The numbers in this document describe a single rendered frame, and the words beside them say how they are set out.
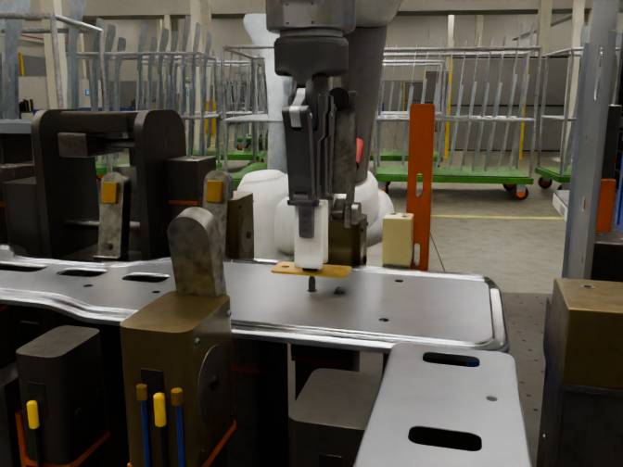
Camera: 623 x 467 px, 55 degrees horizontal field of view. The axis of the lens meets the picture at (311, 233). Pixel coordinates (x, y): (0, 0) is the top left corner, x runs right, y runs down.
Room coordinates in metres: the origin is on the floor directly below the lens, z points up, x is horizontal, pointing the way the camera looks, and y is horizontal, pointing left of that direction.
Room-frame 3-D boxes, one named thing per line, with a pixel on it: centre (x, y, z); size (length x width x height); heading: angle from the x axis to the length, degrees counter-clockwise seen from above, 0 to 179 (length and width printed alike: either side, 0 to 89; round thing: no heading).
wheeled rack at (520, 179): (7.71, -1.75, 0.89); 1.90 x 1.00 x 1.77; 81
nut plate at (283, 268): (0.64, 0.00, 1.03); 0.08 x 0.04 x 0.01; 75
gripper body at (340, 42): (0.64, 0.00, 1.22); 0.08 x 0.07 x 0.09; 166
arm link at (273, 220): (1.47, 0.11, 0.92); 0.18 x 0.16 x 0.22; 96
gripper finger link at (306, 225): (0.61, 0.01, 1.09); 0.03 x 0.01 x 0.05; 166
